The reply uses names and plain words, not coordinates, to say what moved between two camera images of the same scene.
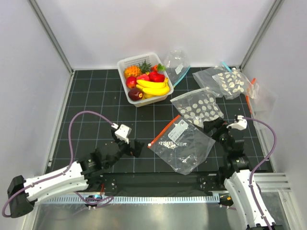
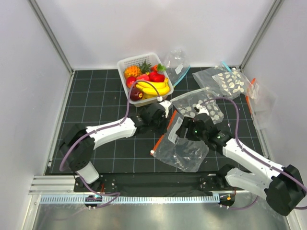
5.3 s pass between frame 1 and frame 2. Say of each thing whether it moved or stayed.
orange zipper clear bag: moved
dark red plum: stayed
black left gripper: moved
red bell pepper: stayed
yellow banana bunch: stayed
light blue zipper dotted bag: stayed
